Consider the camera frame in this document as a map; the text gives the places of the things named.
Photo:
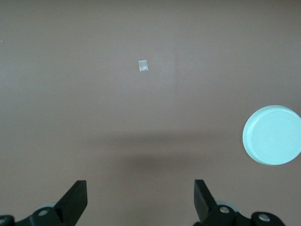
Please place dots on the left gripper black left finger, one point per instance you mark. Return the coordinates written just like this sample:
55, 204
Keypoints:
70, 204

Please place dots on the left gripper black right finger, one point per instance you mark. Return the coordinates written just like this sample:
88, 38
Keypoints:
204, 207

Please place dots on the pale green plate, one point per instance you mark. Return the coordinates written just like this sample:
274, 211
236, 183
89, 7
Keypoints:
272, 139

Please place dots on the brown table cover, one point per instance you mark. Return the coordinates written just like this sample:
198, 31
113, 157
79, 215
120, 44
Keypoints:
94, 117

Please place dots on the clear tape piece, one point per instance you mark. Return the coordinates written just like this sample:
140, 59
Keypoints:
143, 66

